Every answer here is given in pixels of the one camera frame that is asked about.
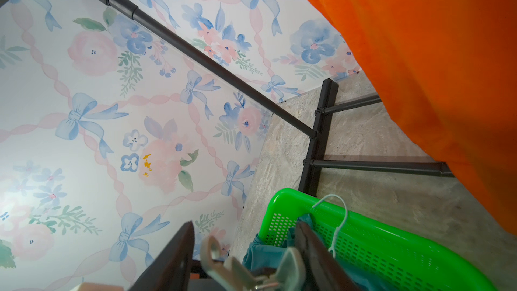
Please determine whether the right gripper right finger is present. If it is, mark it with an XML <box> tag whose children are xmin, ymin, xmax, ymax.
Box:
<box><xmin>295</xmin><ymin>222</ymin><xmax>359</xmax><ymax>291</ymax></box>

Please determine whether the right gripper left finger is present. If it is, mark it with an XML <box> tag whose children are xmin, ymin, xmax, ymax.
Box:
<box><xmin>129</xmin><ymin>222</ymin><xmax>195</xmax><ymax>291</ymax></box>

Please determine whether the pale green clothespin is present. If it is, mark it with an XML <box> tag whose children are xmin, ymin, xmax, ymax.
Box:
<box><xmin>199</xmin><ymin>235</ymin><xmax>307</xmax><ymax>291</ymax></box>

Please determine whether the orange t-shirt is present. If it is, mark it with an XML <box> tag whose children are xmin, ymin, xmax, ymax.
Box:
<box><xmin>308</xmin><ymin>0</ymin><xmax>516</xmax><ymax>234</ymax></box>

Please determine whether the green plastic tray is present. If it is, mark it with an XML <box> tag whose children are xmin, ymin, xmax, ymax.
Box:
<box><xmin>258</xmin><ymin>188</ymin><xmax>495</xmax><ymax>290</ymax></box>

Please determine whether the black clothes rack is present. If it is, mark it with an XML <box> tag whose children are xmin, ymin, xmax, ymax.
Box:
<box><xmin>98</xmin><ymin>0</ymin><xmax>453</xmax><ymax>196</ymax></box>

